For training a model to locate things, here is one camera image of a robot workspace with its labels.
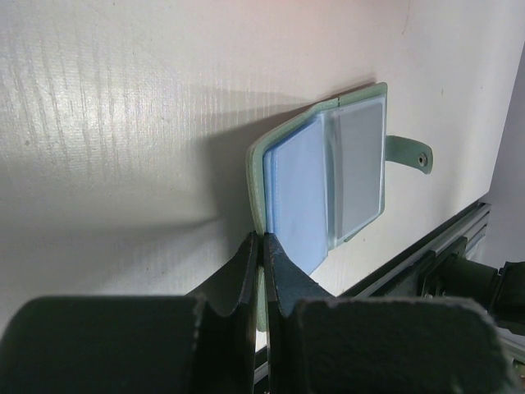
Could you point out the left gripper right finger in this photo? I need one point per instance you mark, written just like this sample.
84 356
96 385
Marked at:
324 344

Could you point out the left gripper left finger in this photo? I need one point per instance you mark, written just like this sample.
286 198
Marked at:
202 342

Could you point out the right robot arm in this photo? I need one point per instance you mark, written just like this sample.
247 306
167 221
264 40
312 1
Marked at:
500 291

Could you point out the green leather card holder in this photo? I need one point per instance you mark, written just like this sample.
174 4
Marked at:
290 175

